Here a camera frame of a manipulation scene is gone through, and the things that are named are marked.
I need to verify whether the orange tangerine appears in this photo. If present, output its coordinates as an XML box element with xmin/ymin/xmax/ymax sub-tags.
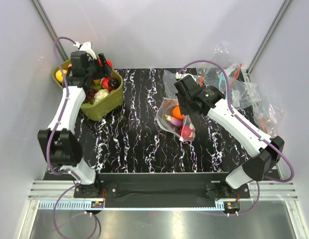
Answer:
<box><xmin>172</xmin><ymin>106</ymin><xmax>184</xmax><ymax>120</ymax></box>

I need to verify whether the purple onion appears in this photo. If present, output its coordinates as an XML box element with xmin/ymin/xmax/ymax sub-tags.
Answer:
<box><xmin>165</xmin><ymin>115</ymin><xmax>183</xmax><ymax>127</ymax></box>

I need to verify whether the dotted clear zip bag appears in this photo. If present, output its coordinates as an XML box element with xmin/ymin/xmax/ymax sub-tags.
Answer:
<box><xmin>156</xmin><ymin>98</ymin><xmax>196</xmax><ymax>142</ymax></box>

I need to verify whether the red apple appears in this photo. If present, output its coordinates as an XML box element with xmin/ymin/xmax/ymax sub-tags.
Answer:
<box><xmin>180</xmin><ymin>123</ymin><xmax>196</xmax><ymax>141</ymax></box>

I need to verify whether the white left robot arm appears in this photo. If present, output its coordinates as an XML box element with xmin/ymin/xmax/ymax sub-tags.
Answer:
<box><xmin>37</xmin><ymin>50</ymin><xmax>112</xmax><ymax>197</ymax></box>

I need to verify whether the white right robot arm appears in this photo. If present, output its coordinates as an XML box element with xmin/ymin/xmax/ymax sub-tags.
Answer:
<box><xmin>174</xmin><ymin>74</ymin><xmax>285</xmax><ymax>198</ymax></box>

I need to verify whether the red zipper clear bag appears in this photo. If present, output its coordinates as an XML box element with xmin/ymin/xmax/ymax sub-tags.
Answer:
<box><xmin>162</xmin><ymin>70</ymin><xmax>204</xmax><ymax>99</ymax></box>

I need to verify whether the crumpled clear bag pile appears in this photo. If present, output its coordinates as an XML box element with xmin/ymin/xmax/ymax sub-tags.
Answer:
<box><xmin>196</xmin><ymin>43</ymin><xmax>284</xmax><ymax>137</ymax></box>

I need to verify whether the blue zipper clear bag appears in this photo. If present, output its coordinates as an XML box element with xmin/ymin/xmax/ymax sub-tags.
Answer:
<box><xmin>228</xmin><ymin>77</ymin><xmax>261</xmax><ymax>110</ymax></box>

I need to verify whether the dark plum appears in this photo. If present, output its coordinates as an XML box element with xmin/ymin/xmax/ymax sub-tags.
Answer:
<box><xmin>108</xmin><ymin>78</ymin><xmax>120</xmax><ymax>90</ymax></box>

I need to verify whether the dark purple grape bunch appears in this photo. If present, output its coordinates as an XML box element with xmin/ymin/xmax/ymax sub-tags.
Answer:
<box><xmin>84</xmin><ymin>88</ymin><xmax>98</xmax><ymax>104</ymax></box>

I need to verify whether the white cauliflower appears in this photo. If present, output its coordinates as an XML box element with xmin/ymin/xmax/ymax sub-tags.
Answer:
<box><xmin>92</xmin><ymin>89</ymin><xmax>110</xmax><ymax>105</ymax></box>

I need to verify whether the green vegetable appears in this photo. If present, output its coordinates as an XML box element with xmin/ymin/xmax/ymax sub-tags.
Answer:
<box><xmin>81</xmin><ymin>103</ymin><xmax>93</xmax><ymax>109</ymax></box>

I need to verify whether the yellow lemon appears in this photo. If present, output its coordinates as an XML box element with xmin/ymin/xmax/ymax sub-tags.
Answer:
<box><xmin>55</xmin><ymin>69</ymin><xmax>67</xmax><ymax>84</ymax></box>

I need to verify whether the olive green plastic bin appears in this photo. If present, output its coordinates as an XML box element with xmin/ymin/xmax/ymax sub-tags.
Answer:
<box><xmin>53</xmin><ymin>58</ymin><xmax>124</xmax><ymax>122</ymax></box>

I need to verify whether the black marbled table mat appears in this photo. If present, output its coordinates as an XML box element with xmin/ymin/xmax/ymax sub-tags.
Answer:
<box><xmin>75</xmin><ymin>68</ymin><xmax>249</xmax><ymax>173</ymax></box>

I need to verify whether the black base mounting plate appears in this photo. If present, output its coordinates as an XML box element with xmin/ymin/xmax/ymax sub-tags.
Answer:
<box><xmin>74</xmin><ymin>172</ymin><xmax>250</xmax><ymax>199</ymax></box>

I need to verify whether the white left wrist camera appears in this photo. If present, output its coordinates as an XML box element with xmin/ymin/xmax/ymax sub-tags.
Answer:
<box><xmin>73</xmin><ymin>41</ymin><xmax>97</xmax><ymax>60</ymax></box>

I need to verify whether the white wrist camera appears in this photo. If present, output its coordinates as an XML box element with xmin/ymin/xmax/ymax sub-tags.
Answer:
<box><xmin>73</xmin><ymin>41</ymin><xmax>97</xmax><ymax>60</ymax></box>
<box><xmin>175</xmin><ymin>72</ymin><xmax>188</xmax><ymax>80</ymax></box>

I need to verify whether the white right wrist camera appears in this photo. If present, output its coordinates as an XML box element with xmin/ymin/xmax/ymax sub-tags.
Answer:
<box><xmin>175</xmin><ymin>72</ymin><xmax>188</xmax><ymax>80</ymax></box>

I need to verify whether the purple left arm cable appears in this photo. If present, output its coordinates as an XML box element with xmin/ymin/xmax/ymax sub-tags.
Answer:
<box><xmin>46</xmin><ymin>36</ymin><xmax>102</xmax><ymax>237</ymax></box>

